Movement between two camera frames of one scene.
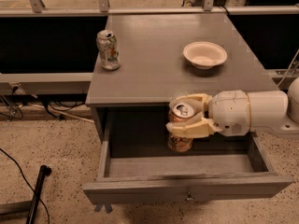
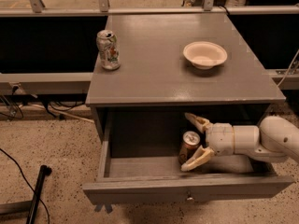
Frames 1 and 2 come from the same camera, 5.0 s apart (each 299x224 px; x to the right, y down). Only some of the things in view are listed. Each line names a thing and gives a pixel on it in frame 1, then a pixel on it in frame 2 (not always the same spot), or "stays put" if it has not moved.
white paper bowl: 205,55 stays put
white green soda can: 107,46 stays put
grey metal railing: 36,7 stays put
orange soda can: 179,112 → 191,141
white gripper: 230,112 → 220,138
